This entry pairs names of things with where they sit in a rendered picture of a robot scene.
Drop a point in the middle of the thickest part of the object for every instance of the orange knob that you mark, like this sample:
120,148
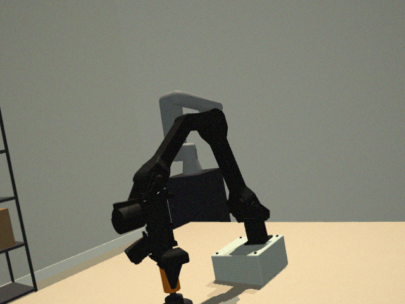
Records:
165,283

